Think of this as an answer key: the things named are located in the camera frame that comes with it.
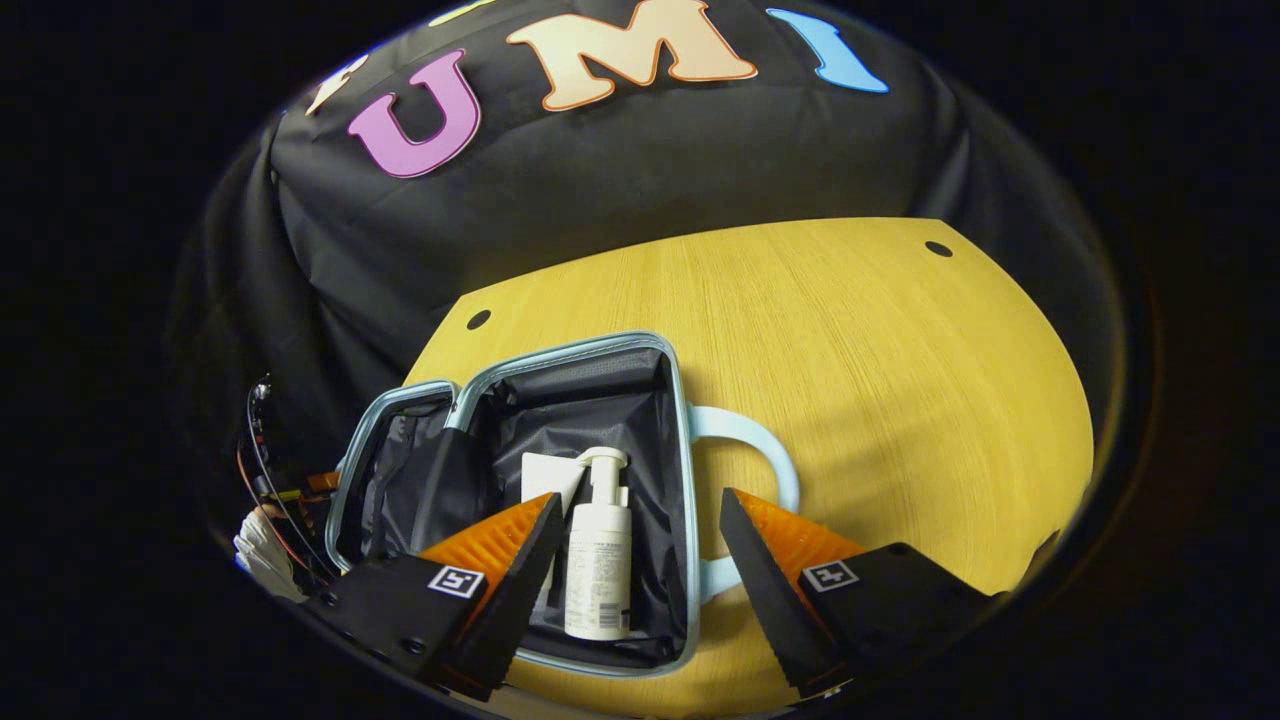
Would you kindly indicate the white skin care tube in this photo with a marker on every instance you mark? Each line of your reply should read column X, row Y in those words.
column 545, row 480

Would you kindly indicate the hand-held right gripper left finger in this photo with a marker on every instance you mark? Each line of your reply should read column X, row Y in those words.
column 530, row 580

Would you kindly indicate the light blue suitcase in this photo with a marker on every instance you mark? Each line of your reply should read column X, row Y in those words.
column 600, row 400

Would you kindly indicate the black backdrop cloth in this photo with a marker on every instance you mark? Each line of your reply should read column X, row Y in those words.
column 650, row 160

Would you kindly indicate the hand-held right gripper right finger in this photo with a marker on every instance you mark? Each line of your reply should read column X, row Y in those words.
column 760, row 590

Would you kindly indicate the white pump bottle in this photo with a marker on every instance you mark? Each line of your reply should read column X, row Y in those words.
column 598, row 570

